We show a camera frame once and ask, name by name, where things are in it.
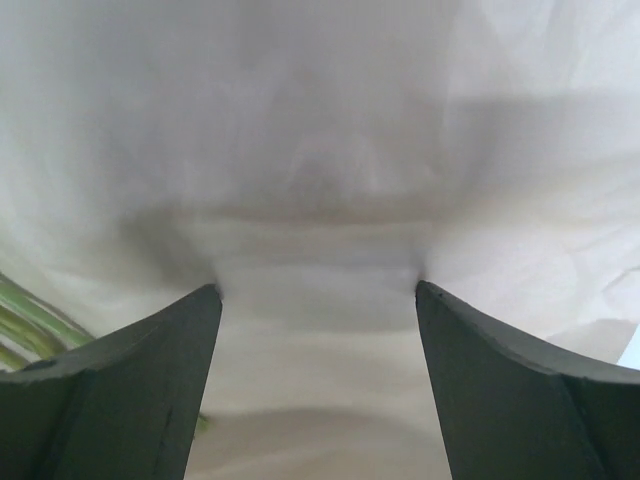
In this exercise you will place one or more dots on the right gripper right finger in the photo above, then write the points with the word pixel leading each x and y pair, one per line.
pixel 512 406

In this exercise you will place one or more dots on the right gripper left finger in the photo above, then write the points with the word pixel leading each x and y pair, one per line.
pixel 124 406

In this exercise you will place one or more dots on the artificial flower bunch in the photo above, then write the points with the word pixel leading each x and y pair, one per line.
pixel 34 330

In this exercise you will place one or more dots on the orange wrapping paper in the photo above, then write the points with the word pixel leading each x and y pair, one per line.
pixel 315 159

